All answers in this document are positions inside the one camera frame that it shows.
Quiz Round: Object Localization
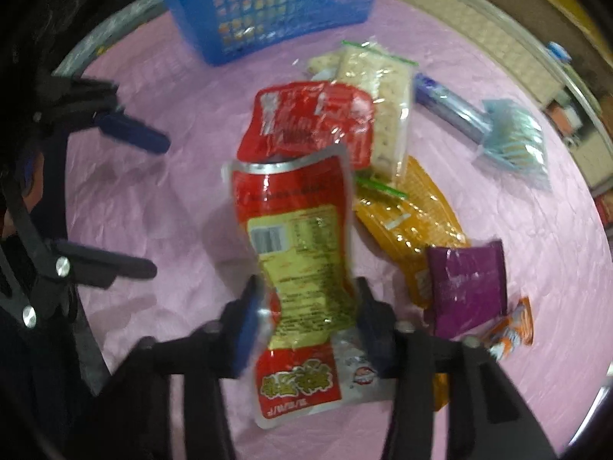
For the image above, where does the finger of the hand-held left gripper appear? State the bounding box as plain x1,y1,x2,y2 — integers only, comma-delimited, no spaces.
38,74,170,155
19,242,159,331

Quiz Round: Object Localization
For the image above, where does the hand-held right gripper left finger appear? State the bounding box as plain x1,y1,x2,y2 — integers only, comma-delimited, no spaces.
72,275,269,460

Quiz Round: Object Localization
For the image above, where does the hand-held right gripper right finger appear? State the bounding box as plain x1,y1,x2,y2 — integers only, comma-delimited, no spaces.
357,278,559,460

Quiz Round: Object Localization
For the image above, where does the purple snack packet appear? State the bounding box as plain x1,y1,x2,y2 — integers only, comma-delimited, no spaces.
424,240,508,338

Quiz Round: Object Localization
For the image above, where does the red packet with yellow label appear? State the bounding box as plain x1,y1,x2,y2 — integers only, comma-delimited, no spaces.
223,146,384,429

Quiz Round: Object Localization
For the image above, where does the orange snack packet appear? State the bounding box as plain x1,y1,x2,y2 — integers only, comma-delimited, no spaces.
481,297,534,360

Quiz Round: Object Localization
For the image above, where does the plain red snack packet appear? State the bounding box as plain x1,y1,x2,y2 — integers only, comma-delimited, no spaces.
239,81,377,171

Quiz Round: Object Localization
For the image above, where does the small cracker pack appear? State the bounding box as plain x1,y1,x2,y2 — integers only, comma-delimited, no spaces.
306,50,346,80

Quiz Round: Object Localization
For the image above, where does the light blue snack packet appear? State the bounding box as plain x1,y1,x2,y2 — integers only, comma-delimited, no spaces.
472,98,551,192

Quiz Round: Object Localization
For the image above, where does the clear zip bag of crackers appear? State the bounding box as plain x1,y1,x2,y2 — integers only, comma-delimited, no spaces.
335,41,417,183

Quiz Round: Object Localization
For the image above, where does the pink tablecloth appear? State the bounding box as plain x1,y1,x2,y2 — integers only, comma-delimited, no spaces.
57,0,613,460

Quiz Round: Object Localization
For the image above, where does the orange zip bag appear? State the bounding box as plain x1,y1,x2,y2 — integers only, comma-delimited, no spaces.
352,156,472,310

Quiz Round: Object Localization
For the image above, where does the blue tube pack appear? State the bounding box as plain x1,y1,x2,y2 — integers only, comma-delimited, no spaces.
414,73,489,147

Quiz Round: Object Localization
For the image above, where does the cream tufted cabinet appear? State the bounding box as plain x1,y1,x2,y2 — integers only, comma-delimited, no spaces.
397,0,604,111

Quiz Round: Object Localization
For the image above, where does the blue and white tissue pack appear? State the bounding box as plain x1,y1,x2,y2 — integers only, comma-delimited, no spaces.
546,41,573,65

